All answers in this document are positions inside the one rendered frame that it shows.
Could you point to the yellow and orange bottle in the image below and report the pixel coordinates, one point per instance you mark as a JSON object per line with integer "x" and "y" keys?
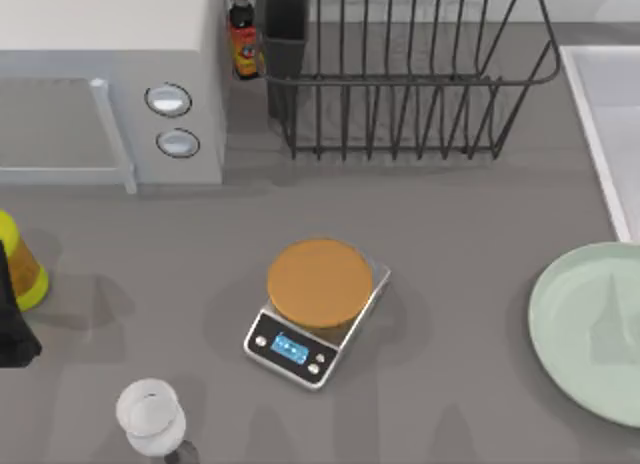
{"x": 27, "y": 271}

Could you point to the dark grey cutlery holder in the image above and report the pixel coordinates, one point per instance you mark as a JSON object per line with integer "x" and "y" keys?
{"x": 283, "y": 49}

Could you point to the microwave oven door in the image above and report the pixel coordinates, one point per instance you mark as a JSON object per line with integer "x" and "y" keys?
{"x": 55, "y": 129}

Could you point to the white sink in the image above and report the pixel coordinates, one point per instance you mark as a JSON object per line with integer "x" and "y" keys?
{"x": 605, "y": 114}

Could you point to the large microwave knob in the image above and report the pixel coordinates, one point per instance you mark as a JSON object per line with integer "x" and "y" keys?
{"x": 168, "y": 100}

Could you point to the pale green plate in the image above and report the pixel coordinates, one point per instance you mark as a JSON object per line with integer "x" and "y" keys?
{"x": 570, "y": 329}

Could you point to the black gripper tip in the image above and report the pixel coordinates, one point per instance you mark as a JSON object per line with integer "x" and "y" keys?
{"x": 12, "y": 324}

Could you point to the pale microwave oven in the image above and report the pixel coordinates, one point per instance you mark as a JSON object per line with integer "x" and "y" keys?
{"x": 100, "y": 19}

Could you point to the dark sauce bottle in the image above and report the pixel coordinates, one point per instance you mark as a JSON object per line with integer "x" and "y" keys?
{"x": 243, "y": 39}

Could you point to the clear glass cup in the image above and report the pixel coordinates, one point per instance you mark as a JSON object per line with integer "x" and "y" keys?
{"x": 150, "y": 416}

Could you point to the small microwave knob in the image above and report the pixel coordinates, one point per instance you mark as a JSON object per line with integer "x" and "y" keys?
{"x": 178, "y": 143}

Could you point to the silver kitchen scale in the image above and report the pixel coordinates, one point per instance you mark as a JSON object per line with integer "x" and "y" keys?
{"x": 300, "y": 351}

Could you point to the round brown scale platform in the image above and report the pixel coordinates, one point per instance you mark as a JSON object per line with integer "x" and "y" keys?
{"x": 320, "y": 284}

